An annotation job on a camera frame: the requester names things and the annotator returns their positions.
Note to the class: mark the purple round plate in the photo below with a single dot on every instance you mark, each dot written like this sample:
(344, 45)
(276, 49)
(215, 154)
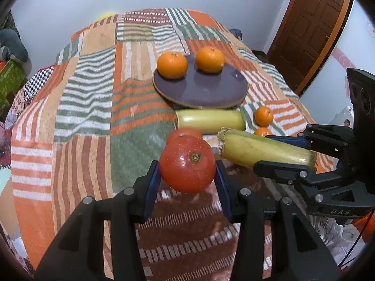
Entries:
(205, 89)

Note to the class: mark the small orange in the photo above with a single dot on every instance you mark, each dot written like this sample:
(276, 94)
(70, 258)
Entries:
(262, 131)
(263, 115)

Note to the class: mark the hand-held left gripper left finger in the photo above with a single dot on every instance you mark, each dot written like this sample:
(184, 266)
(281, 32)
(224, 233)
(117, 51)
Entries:
(152, 187)

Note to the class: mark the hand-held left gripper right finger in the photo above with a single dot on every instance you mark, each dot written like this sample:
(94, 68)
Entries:
(222, 187)

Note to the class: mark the green cardboard box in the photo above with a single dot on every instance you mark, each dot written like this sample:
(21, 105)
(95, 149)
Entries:
(8, 79)

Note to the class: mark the yellow corn cob with husk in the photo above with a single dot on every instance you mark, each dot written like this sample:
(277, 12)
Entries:
(263, 149)

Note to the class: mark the large orange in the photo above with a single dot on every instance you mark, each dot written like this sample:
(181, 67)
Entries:
(210, 59)
(172, 65)

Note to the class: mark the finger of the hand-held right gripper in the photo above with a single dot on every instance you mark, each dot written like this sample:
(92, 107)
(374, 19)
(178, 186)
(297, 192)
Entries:
(290, 141)
(278, 171)

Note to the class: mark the black white checkered cloth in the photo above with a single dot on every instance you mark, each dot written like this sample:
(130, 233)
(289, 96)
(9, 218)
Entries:
(38, 79)

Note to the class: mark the pink wall sticker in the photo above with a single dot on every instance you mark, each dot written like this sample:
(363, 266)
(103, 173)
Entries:
(342, 56)

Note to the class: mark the red tomato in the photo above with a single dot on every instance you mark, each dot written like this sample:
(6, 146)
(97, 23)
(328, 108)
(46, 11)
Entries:
(183, 133)
(187, 164)

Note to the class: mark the striped patchwork blanket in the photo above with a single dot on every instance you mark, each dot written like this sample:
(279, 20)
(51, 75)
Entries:
(88, 108)

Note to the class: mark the brown wooden door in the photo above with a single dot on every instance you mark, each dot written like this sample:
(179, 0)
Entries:
(310, 20)

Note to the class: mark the orange clothing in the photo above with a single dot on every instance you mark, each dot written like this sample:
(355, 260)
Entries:
(364, 225)

